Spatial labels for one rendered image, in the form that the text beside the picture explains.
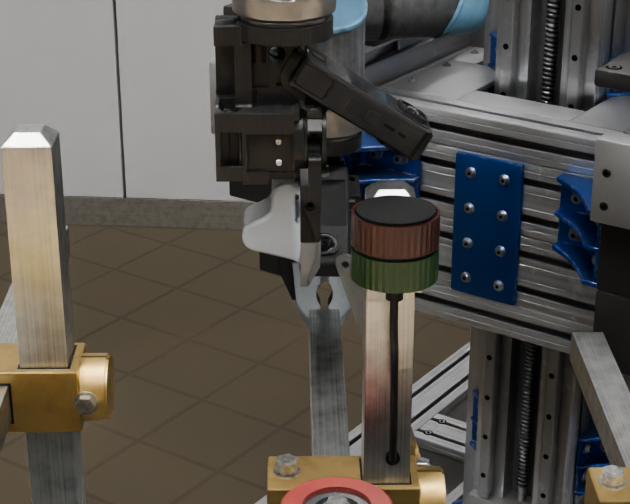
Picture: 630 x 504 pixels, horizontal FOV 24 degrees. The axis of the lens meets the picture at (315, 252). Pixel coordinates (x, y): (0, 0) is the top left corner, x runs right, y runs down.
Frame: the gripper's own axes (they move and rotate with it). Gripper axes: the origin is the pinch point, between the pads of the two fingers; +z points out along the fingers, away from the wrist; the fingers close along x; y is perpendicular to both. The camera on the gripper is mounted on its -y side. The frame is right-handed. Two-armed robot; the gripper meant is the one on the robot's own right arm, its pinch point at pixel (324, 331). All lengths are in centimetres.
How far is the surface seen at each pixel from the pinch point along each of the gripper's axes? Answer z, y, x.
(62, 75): 42, 234, 62
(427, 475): -4.5, -33.9, -7.1
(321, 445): -3.6, -27.8, 0.9
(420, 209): -28.0, -38.1, -5.5
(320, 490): -8.2, -41.5, 1.2
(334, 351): -3.5, -11.3, -0.7
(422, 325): 83, 170, -26
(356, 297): -15.8, -26.0, -1.9
